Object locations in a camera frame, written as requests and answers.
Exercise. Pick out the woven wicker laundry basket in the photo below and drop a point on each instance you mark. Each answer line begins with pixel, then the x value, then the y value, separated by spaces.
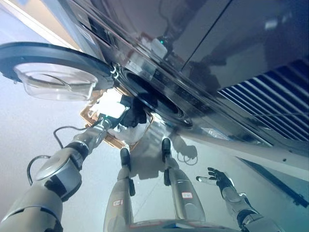
pixel 116 142

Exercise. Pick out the silver left robot leg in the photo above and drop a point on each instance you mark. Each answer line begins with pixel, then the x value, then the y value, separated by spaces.
pixel 119 193

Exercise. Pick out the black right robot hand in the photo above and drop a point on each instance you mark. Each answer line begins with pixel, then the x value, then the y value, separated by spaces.
pixel 223 180

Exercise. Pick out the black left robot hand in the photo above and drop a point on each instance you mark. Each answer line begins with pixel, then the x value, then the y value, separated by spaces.
pixel 132 113

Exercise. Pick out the white garment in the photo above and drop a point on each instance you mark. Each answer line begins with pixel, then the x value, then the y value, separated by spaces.
pixel 109 106
pixel 131 134

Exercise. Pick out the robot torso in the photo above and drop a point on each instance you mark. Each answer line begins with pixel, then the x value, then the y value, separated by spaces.
pixel 173 225

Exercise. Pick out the round glass washing machine door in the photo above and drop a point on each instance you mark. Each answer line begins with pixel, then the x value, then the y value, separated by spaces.
pixel 55 65

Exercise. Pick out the dark louvered vent panel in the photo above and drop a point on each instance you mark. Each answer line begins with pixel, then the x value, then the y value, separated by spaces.
pixel 272 101

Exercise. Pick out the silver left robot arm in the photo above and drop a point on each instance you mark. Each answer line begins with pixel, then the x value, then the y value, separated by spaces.
pixel 55 174

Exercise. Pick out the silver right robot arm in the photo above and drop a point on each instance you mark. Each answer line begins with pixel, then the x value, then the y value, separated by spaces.
pixel 243 205

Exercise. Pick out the white crumpled garment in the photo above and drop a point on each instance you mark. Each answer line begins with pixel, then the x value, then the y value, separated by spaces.
pixel 131 134

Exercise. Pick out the dark grey washing machine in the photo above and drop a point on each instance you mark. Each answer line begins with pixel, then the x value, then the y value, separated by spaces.
pixel 193 36

